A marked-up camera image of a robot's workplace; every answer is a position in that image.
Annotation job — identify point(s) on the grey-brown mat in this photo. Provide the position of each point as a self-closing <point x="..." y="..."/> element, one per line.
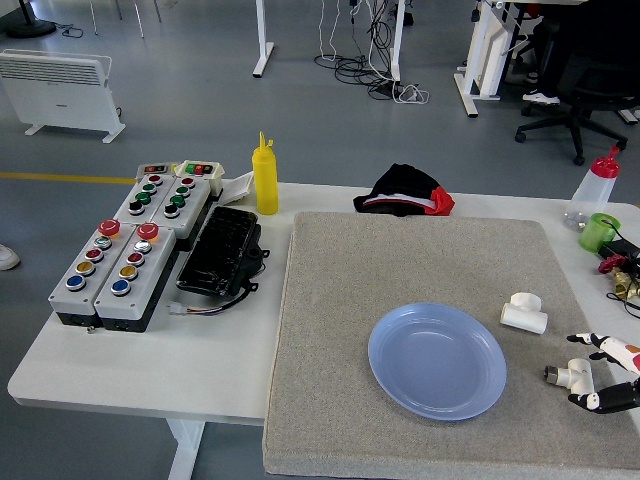
<point x="350" y="325"/>

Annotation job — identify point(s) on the person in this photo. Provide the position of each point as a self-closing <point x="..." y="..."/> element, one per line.
<point x="555" y="55"/>

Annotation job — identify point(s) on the small grey switch box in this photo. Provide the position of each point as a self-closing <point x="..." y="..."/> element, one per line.
<point x="152" y="169"/>

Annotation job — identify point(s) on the plain white tee pipe fitting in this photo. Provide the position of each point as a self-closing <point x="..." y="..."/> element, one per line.
<point x="524" y="315"/>

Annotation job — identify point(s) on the blue plastic plate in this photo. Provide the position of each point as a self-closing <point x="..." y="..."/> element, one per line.
<point x="437" y="362"/>

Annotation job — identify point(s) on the grey button box emergency stop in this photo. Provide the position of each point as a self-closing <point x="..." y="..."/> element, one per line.
<point x="80" y="275"/>
<point x="132" y="277"/>

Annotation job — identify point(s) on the white tee fitting metal end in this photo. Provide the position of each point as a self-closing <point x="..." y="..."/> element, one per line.
<point x="575" y="375"/>

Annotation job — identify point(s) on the person's white shoe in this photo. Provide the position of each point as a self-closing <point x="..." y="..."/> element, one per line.
<point x="7" y="257"/>

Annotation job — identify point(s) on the cream switch box green red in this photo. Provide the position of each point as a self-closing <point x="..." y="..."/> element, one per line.
<point x="202" y="172"/>

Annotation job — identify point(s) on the white table leg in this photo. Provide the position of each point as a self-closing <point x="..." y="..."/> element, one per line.
<point x="186" y="450"/>

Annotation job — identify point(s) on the grey four-button control box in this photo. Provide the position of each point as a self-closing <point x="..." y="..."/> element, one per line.
<point x="145" y="197"/>
<point x="182" y="202"/>

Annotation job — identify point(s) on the white plastic part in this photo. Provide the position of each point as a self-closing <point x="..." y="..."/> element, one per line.
<point x="239" y="188"/>

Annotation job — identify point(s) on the black power adapter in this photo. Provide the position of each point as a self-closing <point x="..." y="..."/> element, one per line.
<point x="622" y="247"/>

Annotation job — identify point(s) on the yellow squeeze bottle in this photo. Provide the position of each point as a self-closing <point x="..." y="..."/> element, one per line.
<point x="265" y="180"/>

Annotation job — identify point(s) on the white panel heater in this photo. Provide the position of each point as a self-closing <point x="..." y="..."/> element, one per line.
<point x="57" y="90"/>

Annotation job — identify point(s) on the white desk frame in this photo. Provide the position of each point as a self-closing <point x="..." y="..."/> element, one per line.
<point x="482" y="55"/>

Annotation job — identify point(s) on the black red white cloth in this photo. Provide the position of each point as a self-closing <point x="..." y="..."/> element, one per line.
<point x="405" y="192"/>

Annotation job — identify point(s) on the black plastic housing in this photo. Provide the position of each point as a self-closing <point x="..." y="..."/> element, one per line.
<point x="220" y="252"/>

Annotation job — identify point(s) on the black office chair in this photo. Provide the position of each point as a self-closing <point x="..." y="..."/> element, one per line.
<point x="585" y="90"/>

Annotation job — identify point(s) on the white desk leg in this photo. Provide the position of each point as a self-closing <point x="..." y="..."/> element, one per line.
<point x="395" y="40"/>
<point x="262" y="40"/>

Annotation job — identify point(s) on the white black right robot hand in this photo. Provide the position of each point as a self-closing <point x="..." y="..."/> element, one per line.
<point x="622" y="352"/>

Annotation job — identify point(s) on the black round stand base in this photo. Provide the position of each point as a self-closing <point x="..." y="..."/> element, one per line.
<point x="30" y="24"/>

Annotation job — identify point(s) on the green translucent cup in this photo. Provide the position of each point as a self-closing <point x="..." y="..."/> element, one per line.
<point x="597" y="231"/>

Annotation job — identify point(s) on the clear squeeze bottle red cap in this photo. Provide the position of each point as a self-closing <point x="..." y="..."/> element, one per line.
<point x="592" y="192"/>

